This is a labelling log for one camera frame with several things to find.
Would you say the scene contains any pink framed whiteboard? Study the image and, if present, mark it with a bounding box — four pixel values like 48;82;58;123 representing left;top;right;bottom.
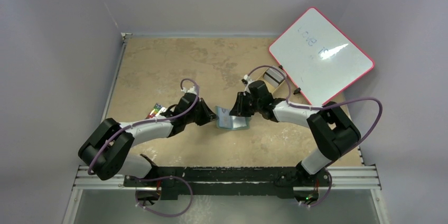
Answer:
268;7;375;106

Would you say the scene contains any silver credit card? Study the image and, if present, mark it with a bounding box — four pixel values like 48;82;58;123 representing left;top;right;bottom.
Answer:
216;106;233;129

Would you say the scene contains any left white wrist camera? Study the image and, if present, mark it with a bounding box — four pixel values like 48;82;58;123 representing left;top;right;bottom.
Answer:
181;86;198;95

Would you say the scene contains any aluminium rail frame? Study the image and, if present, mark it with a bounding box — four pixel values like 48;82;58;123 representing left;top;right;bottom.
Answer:
64;35;386;223

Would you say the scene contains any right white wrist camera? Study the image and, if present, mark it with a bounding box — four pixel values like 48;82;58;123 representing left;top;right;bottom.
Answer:
241;74;254;88

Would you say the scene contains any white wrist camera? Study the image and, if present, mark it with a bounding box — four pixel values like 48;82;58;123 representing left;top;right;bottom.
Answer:
181;86;198;95
241;74;254;88

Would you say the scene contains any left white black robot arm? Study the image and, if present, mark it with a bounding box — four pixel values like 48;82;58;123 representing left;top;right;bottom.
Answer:
78;92;218;186

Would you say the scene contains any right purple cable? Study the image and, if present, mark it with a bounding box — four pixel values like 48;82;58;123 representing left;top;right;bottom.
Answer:
244;65;384;209

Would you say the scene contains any colourful marker pack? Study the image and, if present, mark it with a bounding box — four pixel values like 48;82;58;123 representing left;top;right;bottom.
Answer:
146;103;166;119

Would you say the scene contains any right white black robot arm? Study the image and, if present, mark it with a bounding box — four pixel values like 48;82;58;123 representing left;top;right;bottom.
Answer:
229;80;361;185

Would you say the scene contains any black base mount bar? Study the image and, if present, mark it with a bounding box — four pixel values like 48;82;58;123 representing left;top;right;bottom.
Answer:
124;166;330;200

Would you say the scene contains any green card holder wallet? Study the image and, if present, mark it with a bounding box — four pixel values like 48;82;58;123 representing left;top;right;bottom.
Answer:
215;106;250;130

